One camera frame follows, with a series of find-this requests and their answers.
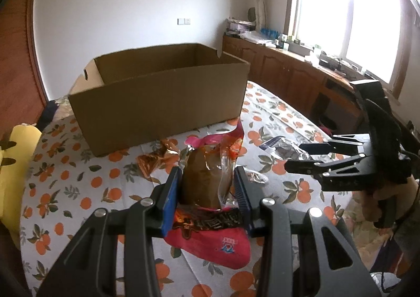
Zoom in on brown bread packet pink ends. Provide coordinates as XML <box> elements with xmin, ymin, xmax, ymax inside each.
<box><xmin>164</xmin><ymin>116</ymin><xmax>251</xmax><ymax>269</ymax></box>

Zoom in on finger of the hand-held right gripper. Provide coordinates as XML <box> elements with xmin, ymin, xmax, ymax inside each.
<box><xmin>299</xmin><ymin>133</ymin><xmax>373</xmax><ymax>155</ymax></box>
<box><xmin>285</xmin><ymin>153</ymin><xmax>371</xmax><ymax>179</ymax></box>

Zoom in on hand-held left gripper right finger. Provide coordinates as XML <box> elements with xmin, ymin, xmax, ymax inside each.
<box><xmin>234</xmin><ymin>166</ymin><xmax>383</xmax><ymax>297</ymax></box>

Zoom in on yellow plush toy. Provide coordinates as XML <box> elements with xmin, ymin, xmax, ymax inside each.
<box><xmin>0</xmin><ymin>123</ymin><xmax>43</xmax><ymax>242</ymax></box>

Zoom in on pink box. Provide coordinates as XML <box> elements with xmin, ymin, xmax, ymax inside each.
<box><xmin>228</xmin><ymin>20</ymin><xmax>256</xmax><ymax>34</ymax></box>

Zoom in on window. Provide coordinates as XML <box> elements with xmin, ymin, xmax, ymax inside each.
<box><xmin>289</xmin><ymin>0</ymin><xmax>420</xmax><ymax>97</ymax></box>

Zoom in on person's right hand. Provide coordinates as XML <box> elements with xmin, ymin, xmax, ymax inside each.
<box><xmin>356</xmin><ymin>190</ymin><xmax>383</xmax><ymax>224</ymax></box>

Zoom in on white plastic bags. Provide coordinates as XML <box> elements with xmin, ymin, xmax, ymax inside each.
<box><xmin>243</xmin><ymin>31</ymin><xmax>276</xmax><ymax>47</ymax></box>

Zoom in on orange print tablecloth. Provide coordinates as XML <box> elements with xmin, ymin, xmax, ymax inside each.
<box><xmin>20</xmin><ymin>81</ymin><xmax>361</xmax><ymax>297</ymax></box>

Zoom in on long wooden cabinet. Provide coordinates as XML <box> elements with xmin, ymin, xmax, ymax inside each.
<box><xmin>222</xmin><ymin>35</ymin><xmax>371</xmax><ymax>134</ymax></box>

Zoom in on small clear packet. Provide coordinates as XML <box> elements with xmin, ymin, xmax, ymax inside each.
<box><xmin>244</xmin><ymin>168</ymin><xmax>270</xmax><ymax>185</ymax></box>

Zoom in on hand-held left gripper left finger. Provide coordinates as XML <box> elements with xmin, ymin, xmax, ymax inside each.
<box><xmin>36</xmin><ymin>166</ymin><xmax>184</xmax><ymax>297</ymax></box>

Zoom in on brown cardboard box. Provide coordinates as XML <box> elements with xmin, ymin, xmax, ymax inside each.
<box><xmin>68</xmin><ymin>43</ymin><xmax>248</xmax><ymax>157</ymax></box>

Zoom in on orange foil wrapper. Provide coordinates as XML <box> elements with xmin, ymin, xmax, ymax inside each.
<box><xmin>136</xmin><ymin>139</ymin><xmax>181</xmax><ymax>183</ymax></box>

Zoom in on clear packet with brown bar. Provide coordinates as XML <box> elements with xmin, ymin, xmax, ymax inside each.
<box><xmin>259</xmin><ymin>136</ymin><xmax>311</xmax><ymax>161</ymax></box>

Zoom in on floral blanket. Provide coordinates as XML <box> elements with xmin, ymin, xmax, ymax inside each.
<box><xmin>338</xmin><ymin>190</ymin><xmax>404</xmax><ymax>284</ymax></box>

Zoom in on dark blue cloth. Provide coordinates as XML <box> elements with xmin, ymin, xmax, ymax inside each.
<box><xmin>36</xmin><ymin>99</ymin><xmax>60</xmax><ymax>130</ymax></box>

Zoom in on wooden wardrobe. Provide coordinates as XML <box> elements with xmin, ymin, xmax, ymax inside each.
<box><xmin>0</xmin><ymin>0</ymin><xmax>50</xmax><ymax>140</ymax></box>

